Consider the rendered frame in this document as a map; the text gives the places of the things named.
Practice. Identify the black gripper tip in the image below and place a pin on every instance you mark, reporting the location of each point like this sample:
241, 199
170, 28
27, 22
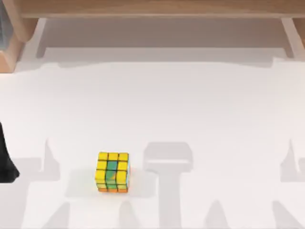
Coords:
6, 164

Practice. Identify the wooden cupboard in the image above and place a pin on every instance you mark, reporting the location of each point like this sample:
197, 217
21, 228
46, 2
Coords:
13, 35

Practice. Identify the yellow puzzle cube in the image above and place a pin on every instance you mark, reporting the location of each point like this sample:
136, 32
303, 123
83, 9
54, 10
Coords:
112, 170

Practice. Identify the pale wooden drawer front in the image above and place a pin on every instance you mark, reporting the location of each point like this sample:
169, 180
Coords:
157, 8

